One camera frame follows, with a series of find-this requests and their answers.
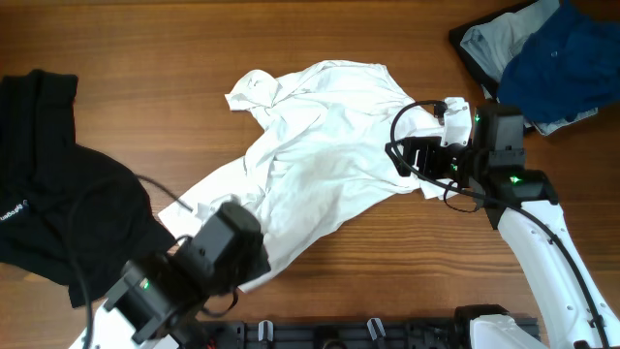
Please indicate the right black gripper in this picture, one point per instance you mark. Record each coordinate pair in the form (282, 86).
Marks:
(428, 145)

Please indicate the white polo shirt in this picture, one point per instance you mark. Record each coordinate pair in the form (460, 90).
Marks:
(320, 160)

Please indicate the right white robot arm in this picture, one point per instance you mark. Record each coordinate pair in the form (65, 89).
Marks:
(524, 208)

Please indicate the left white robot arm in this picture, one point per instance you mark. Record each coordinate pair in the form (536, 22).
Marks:
(156, 299)

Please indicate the black garment under pile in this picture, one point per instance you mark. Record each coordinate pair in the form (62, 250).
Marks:
(462, 37)

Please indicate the light grey garment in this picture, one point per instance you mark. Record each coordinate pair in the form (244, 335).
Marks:
(501, 40)

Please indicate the navy blue shirt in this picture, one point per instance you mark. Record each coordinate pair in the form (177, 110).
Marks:
(570, 65)

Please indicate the black t-shirt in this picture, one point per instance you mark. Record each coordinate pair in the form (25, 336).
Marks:
(69, 213)

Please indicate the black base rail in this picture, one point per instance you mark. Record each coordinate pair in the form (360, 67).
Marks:
(418, 333)

